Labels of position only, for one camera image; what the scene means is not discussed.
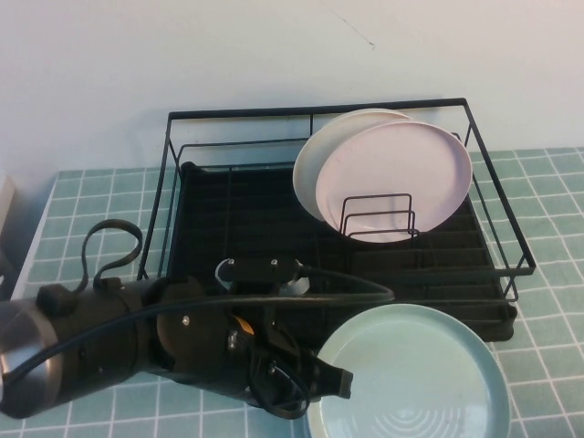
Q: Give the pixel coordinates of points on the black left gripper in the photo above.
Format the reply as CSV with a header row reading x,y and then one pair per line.
x,y
269,360

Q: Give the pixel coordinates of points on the mint green plate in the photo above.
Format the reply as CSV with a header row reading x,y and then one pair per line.
x,y
410,365

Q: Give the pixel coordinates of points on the black dish drying rack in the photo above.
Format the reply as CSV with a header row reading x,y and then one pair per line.
x,y
255,214

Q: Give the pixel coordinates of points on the pink plate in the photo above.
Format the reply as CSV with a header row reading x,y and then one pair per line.
x,y
401,169

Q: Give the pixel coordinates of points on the cream white plate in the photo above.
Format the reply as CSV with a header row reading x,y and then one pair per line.
x,y
319,155

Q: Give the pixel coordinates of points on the green checked tablecloth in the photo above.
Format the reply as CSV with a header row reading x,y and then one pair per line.
x,y
547,319

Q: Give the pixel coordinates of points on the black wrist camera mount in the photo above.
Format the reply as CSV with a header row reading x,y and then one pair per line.
x,y
255,271

